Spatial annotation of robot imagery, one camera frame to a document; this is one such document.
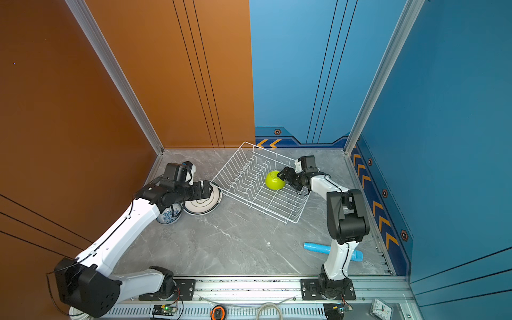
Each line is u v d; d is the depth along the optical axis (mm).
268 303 706
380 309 680
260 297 726
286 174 885
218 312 668
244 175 999
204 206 929
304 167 789
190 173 642
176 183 609
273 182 987
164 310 705
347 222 504
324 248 839
